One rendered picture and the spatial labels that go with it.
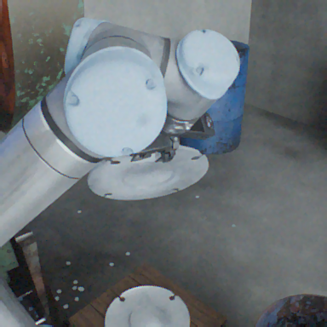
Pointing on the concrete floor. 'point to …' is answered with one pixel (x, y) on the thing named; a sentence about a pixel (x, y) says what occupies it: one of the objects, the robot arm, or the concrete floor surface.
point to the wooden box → (95, 316)
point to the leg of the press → (37, 279)
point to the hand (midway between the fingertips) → (150, 152)
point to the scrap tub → (295, 312)
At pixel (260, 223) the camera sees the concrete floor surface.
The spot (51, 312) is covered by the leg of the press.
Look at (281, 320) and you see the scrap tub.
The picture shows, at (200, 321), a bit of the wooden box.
